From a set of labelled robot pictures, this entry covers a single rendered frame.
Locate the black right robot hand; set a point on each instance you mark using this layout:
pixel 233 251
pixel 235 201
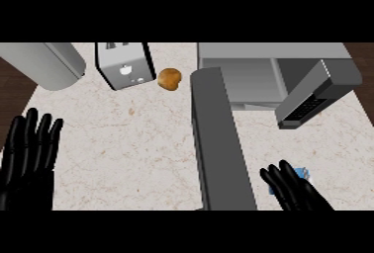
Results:
pixel 297 191

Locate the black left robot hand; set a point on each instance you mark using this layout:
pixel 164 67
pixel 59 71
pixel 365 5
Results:
pixel 26 164

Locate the blue milk carton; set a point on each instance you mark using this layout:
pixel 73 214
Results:
pixel 303 172

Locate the dark grey microwave door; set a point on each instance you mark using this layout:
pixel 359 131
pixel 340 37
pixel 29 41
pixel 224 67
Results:
pixel 221 141

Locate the grey microwave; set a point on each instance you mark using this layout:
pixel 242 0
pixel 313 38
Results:
pixel 291 82

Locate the grey cylindrical appliance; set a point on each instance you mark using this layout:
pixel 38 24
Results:
pixel 42 64

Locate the silver toaster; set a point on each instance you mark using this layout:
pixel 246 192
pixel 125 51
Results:
pixel 125 66

